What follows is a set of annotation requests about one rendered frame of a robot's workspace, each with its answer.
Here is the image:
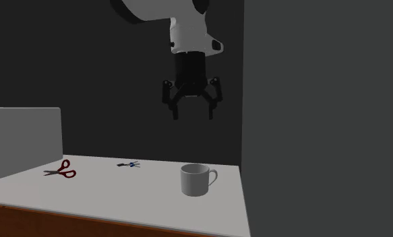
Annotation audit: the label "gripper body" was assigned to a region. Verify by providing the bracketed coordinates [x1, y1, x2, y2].
[173, 51, 208, 98]

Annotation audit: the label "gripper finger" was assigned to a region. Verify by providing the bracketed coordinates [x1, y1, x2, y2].
[200, 76, 224, 121]
[161, 79, 187, 121]

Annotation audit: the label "bunch of keys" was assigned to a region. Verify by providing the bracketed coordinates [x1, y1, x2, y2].
[116, 160, 141, 168]

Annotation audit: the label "white mug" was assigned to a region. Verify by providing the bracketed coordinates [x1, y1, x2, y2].
[179, 163, 218, 198]

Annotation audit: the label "brown wooden cabinet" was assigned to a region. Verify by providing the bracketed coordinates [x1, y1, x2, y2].
[0, 202, 218, 237]

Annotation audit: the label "red handled scissors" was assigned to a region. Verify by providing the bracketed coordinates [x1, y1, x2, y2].
[42, 159, 78, 179]

